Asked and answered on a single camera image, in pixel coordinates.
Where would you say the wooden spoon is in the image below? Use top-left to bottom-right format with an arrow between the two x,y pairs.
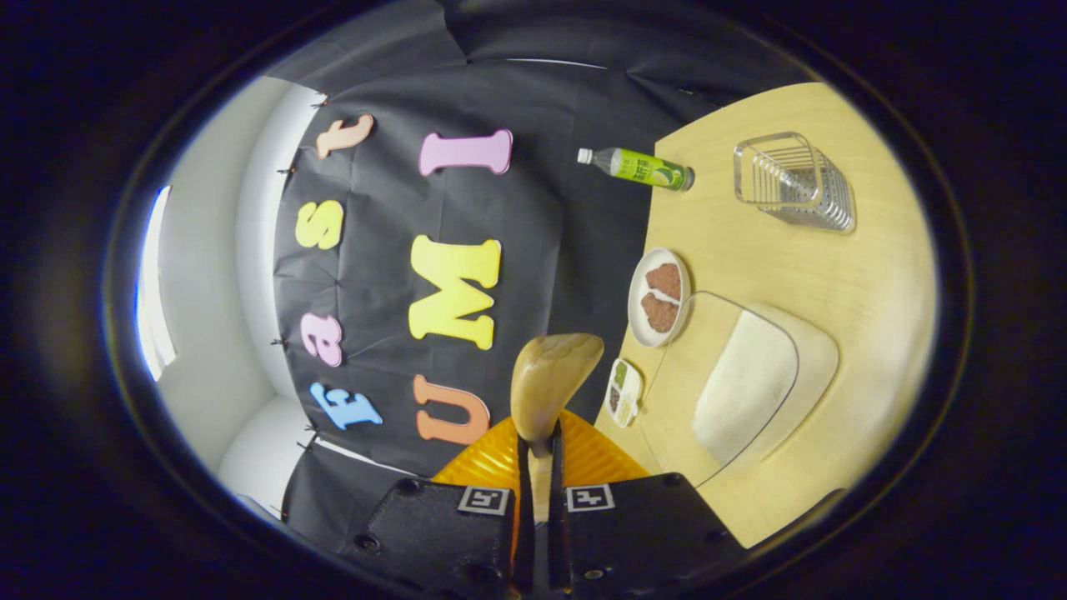
510,333 -> 605,522

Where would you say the brown meat piece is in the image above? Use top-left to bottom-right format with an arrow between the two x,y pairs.
644,262 -> 684,303
640,292 -> 680,334

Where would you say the ceiling light panel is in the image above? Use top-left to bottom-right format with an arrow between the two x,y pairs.
136,185 -> 178,383

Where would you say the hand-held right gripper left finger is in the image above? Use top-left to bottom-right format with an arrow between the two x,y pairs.
354,414 -> 536,600

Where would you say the green tea bottle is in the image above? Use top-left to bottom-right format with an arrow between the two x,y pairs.
577,147 -> 696,193

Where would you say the white round plate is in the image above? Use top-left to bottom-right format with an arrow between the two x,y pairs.
627,247 -> 693,348

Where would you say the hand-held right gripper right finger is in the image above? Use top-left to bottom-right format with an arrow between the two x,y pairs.
546,414 -> 747,600

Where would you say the clear wire chopstick holder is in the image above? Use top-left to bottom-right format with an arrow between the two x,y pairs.
734,132 -> 857,234

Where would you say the white divided sauce dish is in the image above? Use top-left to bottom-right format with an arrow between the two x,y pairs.
605,358 -> 644,429

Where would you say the glass dish of rice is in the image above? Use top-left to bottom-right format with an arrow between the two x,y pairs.
646,290 -> 841,488

